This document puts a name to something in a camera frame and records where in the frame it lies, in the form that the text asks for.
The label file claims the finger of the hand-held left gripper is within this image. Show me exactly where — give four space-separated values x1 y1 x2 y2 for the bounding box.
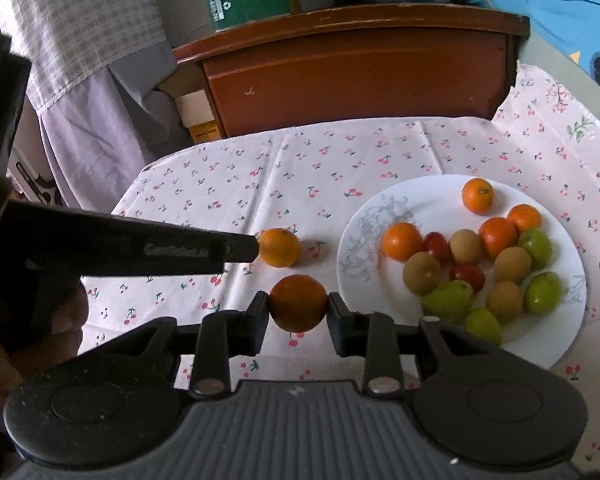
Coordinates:
5 200 260 278

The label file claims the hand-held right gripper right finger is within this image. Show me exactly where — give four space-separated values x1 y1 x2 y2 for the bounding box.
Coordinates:
327 291 501 396

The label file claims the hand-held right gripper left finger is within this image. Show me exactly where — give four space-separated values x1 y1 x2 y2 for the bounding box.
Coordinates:
100 292 271 401

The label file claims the kiwi fruit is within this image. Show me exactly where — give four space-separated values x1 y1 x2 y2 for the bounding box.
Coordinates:
494 246 533 285
486 281 525 325
450 229 483 265
402 251 442 296

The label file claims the red cherry tomato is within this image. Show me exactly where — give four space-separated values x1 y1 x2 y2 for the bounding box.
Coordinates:
449 263 487 293
423 231 452 266

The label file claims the white plate with grey flowers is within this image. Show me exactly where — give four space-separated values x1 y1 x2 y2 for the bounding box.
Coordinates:
336 174 588 370

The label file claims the dark reddish orange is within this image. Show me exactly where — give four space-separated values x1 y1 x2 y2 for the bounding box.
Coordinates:
478 217 520 259

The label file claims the bright orange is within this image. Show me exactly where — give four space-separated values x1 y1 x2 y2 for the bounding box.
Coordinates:
507 204 543 233

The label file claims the person's left hand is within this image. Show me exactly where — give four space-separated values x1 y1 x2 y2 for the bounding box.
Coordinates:
0 282 89 431

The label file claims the pale purple cloth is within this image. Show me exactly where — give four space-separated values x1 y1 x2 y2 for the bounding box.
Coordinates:
40 42 191 213

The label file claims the white yellow cardboard box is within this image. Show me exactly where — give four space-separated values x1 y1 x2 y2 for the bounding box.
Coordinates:
175 89 221 145

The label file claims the cherry print tablecloth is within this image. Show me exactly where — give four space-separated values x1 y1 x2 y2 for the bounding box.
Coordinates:
77 60 600 466

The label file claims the brown wooden cabinet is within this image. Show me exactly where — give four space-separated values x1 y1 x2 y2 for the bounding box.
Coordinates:
172 4 531 138

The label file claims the blue printed pillow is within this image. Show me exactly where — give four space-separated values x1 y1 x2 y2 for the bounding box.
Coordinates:
467 0 600 111

